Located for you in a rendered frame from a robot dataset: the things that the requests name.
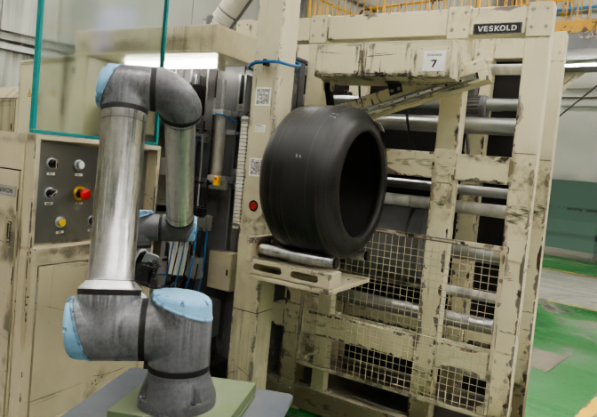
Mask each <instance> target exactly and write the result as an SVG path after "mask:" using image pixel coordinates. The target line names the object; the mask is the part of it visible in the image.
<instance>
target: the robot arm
mask: <svg viewBox="0 0 597 417"><path fill-rule="evenodd" d="M95 92H96V94H95V102H96V105H97V107H99V108H101V115H102V116H101V126H100V136H99V155H98V165H97V175H96V185H95V195H94V205H93V215H92V233H91V243H90V253H89V262H88V272H87V278H86V280H85V281H84V282H83V283H82V284H80V285H79V286H78V287H77V295H76V296H71V297H69V298H68V299H67V303H66V305H65V308H64V314H63V342H64V347H65V350H66V352H67V354H68V356H69V357H71V358H72V359H76V360H87V361H89V362H91V361H148V366H147V375H146V377H145V380H144V381H143V383H142V385H141V388H140V390H139V394H138V407H139V409H140V410H141V411H142V412H144V413H146V414H149V415H152V416H155V417H194V416H197V415H201V414H203V413H207V412H209V411H210V410H211V409H212V408H213V407H214V405H215V404H216V390H215V388H214V385H213V381H212V378H211V374H210V361H211V329H212V320H213V315H212V303H211V299H210V298H209V297H208V296H207V295H205V294H203V293H199V292H197V291H193V290H188V289H182V288H161V289H156V290H154V291H153V292H152V294H151V298H147V296H146V295H145V294H144V293H142V292H141V290H142V289H141V288H140V286H139V285H138V284H141V285H143V286H146V287H148V288H153V289H154V287H153V285H155V281H156V279H155V276H156V272H157V270H158V267H161V265H160V264H159V263H155V262H152V261H151V260H158V259H159V257H158V256H157V255H155V254H152V253H151V242H152V241H169V242H183V243H186V242H193V241H195V233H196V227H197V217H196V216H194V214H193V208H194V179H195V125H196V124H198V123H199V122H200V120H201V118H202V104H201V101H200V99H199V97H198V95H197V93H196V91H195V90H194V88H193V87H192V86H191V85H190V84H189V82H188V81H187V80H185V79H184V78H183V77H182V76H180V75H179V74H177V73H175V72H173V71H172V70H169V69H167V68H162V67H158V68H157V67H148V66H138V65H127V64H123V63H119V64H114V63H108V64H106V65H105V66H104V67H103V68H102V69H101V71H100V73H99V76H98V80H97V84H96V91H95ZM148 111H152V112H158V113H159V118H160V120H161V121H162V122H163V123H164V135H165V179H166V214H154V212H153V211H152V210H139V206H140V194H141V182H142V171H143V159H144V147H145V135H146V123H147V115H148ZM153 265H154V266H153ZM156 266H157V267H156ZM137 283H138V284H137Z"/></svg>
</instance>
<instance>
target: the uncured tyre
mask: <svg viewBox="0 0 597 417"><path fill-rule="evenodd" d="M332 112H336V113H339V114H340V115H339V116H338V117H337V118H336V119H334V118H331V117H328V116H329V115H330V114H331V113H332ZM296 152H299V153H303V155H302V158H301V160H298V159H294V156H295V153H296ZM386 184H387V156H386V145H385V142H384V138H383V135H382V133H381V131H380V129H379V128H378V126H377V124H376V123H375V122H374V121H373V119H372V118H371V117H370V116H369V114H368V113H366V112H365V111H364V110H362V109H359V108H356V107H352V106H331V105H306V106H303V107H300V108H296V109H294V110H292V111H291V112H290V113H289V114H288V115H287V116H286V117H285V118H284V119H283V120H282V122H281V123H279V124H278V126H277V127H276V128H275V130H274V131H273V133H272V135H271V137H270V139H269V141H268V143H267V146H266V149H265V152H264V155H263V158H262V162H261V167H260V174H259V200H260V206H261V210H262V213H263V216H264V219H265V222H266V224H267V226H268V228H269V230H270V232H271V234H272V235H273V237H274V238H275V240H276V241H277V242H278V243H279V244H280V245H281V246H283V247H286V248H290V249H296V250H300V251H305V252H311V253H319V254H324V255H329V256H334V257H338V258H339V259H346V258H349V257H351V256H352V255H354V254H355V253H357V252H358V251H359V250H361V249H362V248H363V247H364V246H365V245H366V244H367V243H368V242H369V241H370V239H371V237H372V235H373V234H374V232H375V230H376V227H377V225H378V222H379V219H380V216H381V213H382V210H383V206H384V202H385V197H386Z"/></svg>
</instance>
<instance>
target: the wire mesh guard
mask: <svg viewBox="0 0 597 417"><path fill-rule="evenodd" d="M375 232H378V233H379V237H380V233H384V234H390V235H396V236H399V238H400V236H402V237H405V243H406V237H412V239H413V238H418V245H419V239H425V240H431V241H433V243H434V241H436V242H440V244H441V242H443V243H447V245H448V244H454V247H455V245H461V251H462V245H465V246H471V247H476V251H477V248H483V249H489V250H491V255H492V250H495V251H500V252H501V256H500V262H499V263H500V264H499V269H496V270H499V272H498V281H497V291H496V292H493V293H497V296H496V299H495V300H494V299H490V298H487V296H486V298H485V299H486V303H487V299H490V300H494V301H496V303H495V307H492V308H495V311H494V319H493V322H491V321H488V322H491V323H493V327H492V329H490V330H492V335H491V336H488V337H491V344H490V351H488V352H489V353H490V359H489V366H488V373H486V374H487V380H486V388H483V389H486V390H485V398H484V407H483V415H481V414H478V413H476V412H475V411H474V410H473V411H471V410H468V409H467V407H468V406H469V405H467V402H466V409H465V408H462V407H459V406H455V405H453V404H452V402H454V401H453V395H455V394H452V401H451V400H449V401H451V404H447V403H445V400H448V399H445V398H443V399H444V402H442V401H438V397H437V400H435V399H432V398H431V396H432V389H434V388H431V395H430V394H427V393H425V388H424V392H421V391H419V392H421V393H424V394H427V395H430V398H429V397H424V396H420V395H418V388H417V390H415V391H417V394H414V393H411V392H409V391H405V390H404V388H406V387H404V383H403V390H402V389H398V388H397V387H396V388H394V387H391V384H393V383H391V382H388V383H390V386H387V385H385V378H384V380H383V382H384V384H382V383H378V382H375V381H370V380H367V379H366V376H367V375H366V372H365V375H364V376H365V379H364V378H361V377H360V371H359V373H358V374H359V377H358V376H354V371H349V372H352V373H353V375H352V374H349V373H347V372H346V373H343V372H340V371H337V370H336V366H334V367H335V370H334V369H330V368H328V367H325V366H324V365H323V366H321V365H319V363H322V362H319V359H318V361H316V362H318V365H317V364H313V363H310V362H307V361H300V360H299V354H300V349H301V345H303V347H304V340H303V344H301V339H305V338H302V333H304V337H305V331H304V332H302V329H303V326H304V327H305V328H306V321H305V325H303V320H305V319H304V314H306V313H304V310H305V308H306V309H307V303H306V307H305V301H306V295H307V299H308V293H307V294H306V291H305V290H301V300H300V309H299V319H298V337H297V347H296V356H295V363H297V364H300V365H305V366H308V367H311V368H314V369H317V370H320V371H323V372H326V373H331V374H335V375H337V376H340V377H344V378H347V379H349V380H352V381H358V382H360V383H364V384H367V385H370V386H373V387H376V388H379V389H384V390H387V391H390V392H394V393H396V394H399V395H403V396H406V397H410V398H414V399H417V400H419V401H423V402H426V403H428V404H432V405H437V406H440V407H443V408H446V409H449V410H452V411H455V412H458V413H463V414H466V415H469V416H473V417H488V413H489V405H490V390H491V383H492V374H493V366H494V358H495V350H496V342H497V334H498V320H499V311H500V303H501V295H502V287H503V279H504V272H505V257H506V249H507V247H504V246H497V245H486V244H480V243H474V242H467V241H462V240H456V239H449V238H444V237H432V236H426V235H420V234H414V233H408V232H401V231H396V230H390V229H378V228H376V230H375ZM385 327H388V326H385ZM388 328H389V333H390V328H392V327H390V326H389V327H388ZM392 329H395V328H392ZM389 333H386V334H389ZM407 333H409V339H407V338H403V337H400V336H396V331H395V335H393V336H395V337H400V338H403V339H407V340H410V332H407ZM389 335H392V334H389ZM389 335H388V341H389ZM430 338H432V337H429V344H428V343H425V344H428V345H432V344H430ZM377 339H379V338H377ZM380 340H383V332H382V339H380ZM383 341H386V340H383ZM411 341H415V346H416V339H415V340H411ZM418 342H421V341H418ZM421 343H422V345H423V343H424V342H423V338H422V342H421ZM486 359H488V358H486ZM322 364H324V363H322ZM337 368H339V367H337ZM361 375H363V374H361ZM367 377H370V376H367ZM373 379H376V378H373ZM475 379H477V382H478V380H481V379H478V376H477V378H475ZM376 380H378V378H377V379H376ZM380 381H382V380H380ZM481 381H484V380H481ZM480 388H482V387H480ZM406 389H408V388H406ZM410 390H411V389H410ZM412 390H414V389H412ZM455 396H457V395H455ZM482 396H484V395H482ZM434 397H436V396H434ZM454 403H456V402H454ZM469 407H471V406H469ZM474 408H475V407H473V409H474ZM475 409H476V408H475Z"/></svg>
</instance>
